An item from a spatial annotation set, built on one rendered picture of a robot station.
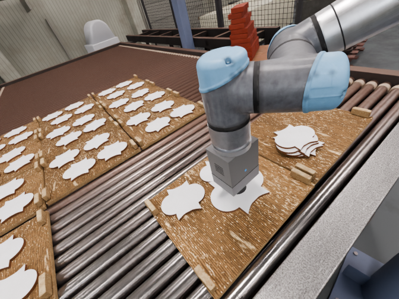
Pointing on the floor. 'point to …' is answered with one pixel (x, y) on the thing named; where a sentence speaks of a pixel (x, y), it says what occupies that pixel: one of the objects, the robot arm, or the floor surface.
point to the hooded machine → (98, 35)
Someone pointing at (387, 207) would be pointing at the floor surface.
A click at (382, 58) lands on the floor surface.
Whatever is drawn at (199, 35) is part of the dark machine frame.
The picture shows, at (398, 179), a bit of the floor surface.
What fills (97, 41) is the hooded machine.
